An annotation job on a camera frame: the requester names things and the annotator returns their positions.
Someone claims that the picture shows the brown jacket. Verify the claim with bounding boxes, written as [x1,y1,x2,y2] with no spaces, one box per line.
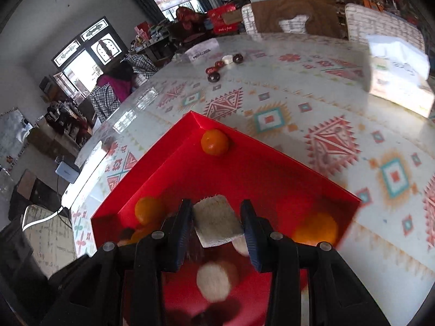
[251,0,342,39]

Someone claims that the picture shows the red gift box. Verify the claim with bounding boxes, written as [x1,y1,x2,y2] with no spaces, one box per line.
[207,3,244,35]

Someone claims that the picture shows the plaid cloth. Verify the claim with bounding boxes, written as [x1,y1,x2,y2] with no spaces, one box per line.
[89,83,120,123]

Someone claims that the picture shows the white tissue box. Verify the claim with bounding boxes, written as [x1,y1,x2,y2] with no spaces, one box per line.
[367,34,435,118]

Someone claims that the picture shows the red shallow box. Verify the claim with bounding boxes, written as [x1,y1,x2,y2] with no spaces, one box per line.
[90,110,361,326]

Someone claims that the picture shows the white paper sheet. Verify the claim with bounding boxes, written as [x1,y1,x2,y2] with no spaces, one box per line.
[185,39,220,62]

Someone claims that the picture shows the red cloth bundle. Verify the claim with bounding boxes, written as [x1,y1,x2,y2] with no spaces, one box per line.
[175,6,205,33]

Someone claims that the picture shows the orange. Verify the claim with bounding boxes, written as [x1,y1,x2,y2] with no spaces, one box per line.
[200,128,230,156]
[127,222,164,246]
[135,196,166,225]
[292,212,339,248]

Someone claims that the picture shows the small grey box device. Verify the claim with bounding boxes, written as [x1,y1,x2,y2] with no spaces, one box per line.
[55,161,79,183]

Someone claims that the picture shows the chair with patterned cover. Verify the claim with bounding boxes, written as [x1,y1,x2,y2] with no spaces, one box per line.
[241,3,309,35]
[344,3,426,55]

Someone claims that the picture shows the white cable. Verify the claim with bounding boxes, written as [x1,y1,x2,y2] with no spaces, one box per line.
[22,205,70,231]

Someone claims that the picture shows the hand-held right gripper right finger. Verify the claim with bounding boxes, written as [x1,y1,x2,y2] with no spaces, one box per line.
[240,199,391,326]

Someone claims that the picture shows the window with ornate panes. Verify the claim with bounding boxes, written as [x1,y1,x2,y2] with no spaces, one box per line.
[51,16,123,75]

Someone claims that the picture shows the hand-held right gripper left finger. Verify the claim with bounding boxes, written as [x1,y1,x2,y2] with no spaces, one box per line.
[41,199,193,326]

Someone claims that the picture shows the square white sponge cake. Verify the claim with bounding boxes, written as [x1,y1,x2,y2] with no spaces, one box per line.
[192,194,246,248]

